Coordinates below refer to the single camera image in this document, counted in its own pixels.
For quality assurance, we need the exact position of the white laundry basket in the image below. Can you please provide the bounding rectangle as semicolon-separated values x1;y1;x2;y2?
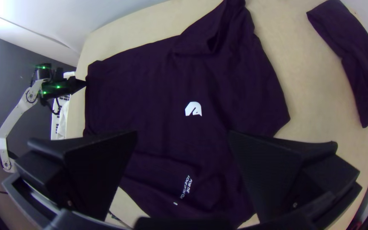
50;72;76;141

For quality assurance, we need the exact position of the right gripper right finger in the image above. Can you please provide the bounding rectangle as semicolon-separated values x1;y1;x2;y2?
228;129;362;223

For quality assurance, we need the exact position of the dark t-shirt with white print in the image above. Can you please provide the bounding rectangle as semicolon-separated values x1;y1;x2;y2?
82;0;291;229

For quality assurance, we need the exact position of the black cable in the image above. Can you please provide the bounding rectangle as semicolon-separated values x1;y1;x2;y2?
39;95;61;116

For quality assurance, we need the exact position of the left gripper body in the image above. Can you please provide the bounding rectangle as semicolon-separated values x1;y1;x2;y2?
63;76;87;96

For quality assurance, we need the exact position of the dark garment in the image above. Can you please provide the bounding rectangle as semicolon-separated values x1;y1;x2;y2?
306;0;368;128

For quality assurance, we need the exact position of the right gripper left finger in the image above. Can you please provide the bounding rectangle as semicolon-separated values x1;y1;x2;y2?
14;130;138;221

